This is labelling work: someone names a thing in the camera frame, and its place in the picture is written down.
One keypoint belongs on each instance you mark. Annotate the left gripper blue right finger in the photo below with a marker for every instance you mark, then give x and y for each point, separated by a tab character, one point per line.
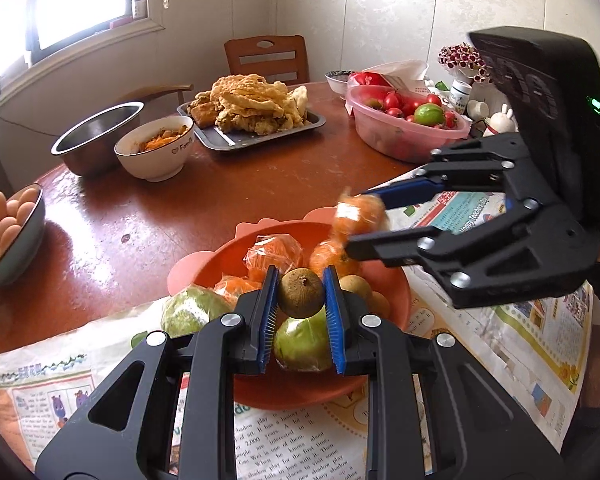
434	411

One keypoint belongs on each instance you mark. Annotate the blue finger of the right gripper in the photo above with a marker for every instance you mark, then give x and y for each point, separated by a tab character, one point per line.
408	192
392	248

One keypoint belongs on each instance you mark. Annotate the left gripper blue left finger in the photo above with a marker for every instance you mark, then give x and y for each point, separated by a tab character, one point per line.
124	429

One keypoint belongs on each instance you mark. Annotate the orange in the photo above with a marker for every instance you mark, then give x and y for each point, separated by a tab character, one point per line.
279	250
331	253
357	215
231	287

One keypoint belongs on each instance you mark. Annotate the large green fruit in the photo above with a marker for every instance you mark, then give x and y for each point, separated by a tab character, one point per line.
191	309

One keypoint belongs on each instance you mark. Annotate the round yellow-brown fruit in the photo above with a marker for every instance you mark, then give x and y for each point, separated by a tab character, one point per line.
356	284

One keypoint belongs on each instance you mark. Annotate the small green fruit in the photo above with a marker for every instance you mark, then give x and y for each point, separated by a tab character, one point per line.
302	344

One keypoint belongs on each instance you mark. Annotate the small brown fruit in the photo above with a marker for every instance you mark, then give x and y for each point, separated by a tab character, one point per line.
301	293
379	305

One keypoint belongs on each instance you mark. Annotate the orange front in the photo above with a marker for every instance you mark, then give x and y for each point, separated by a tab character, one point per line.
331	253

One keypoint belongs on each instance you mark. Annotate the pink plastic basin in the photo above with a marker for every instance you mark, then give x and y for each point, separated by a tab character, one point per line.
395	136

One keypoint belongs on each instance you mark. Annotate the Student English newspaper sheet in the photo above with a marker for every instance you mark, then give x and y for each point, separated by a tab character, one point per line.
449	211

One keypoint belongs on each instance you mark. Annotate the white rabbit figurine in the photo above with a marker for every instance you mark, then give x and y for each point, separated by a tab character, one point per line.
500	122

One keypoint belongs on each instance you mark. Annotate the orange plastic plate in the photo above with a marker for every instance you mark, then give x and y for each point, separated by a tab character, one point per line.
278	389

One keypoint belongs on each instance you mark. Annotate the green fruit in basin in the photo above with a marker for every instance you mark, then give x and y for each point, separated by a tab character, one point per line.
429	114

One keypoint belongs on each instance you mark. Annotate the left newspaper sheet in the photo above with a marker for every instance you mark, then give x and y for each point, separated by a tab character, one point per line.
537	350

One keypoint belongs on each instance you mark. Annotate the white medicine bottle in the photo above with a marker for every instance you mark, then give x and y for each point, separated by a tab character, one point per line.
459	95

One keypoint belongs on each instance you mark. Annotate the white plastic bag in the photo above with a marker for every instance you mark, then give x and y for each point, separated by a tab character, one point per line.
403	75

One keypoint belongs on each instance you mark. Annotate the pile of fried food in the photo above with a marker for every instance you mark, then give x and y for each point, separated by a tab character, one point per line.
250	103

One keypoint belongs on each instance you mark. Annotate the metal tray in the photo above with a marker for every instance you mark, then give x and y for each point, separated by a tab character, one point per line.
215	139

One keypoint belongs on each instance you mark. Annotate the white ceramic bowl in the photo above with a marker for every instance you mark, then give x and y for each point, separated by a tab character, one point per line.
158	150

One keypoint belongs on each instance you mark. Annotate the stainless steel bowl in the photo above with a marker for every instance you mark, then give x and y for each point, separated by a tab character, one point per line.
87	149

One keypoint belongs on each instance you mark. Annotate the bowl of eggs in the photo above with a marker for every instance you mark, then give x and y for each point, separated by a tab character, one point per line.
22	224

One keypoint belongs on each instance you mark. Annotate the window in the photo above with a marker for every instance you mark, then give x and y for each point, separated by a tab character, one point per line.
65	5

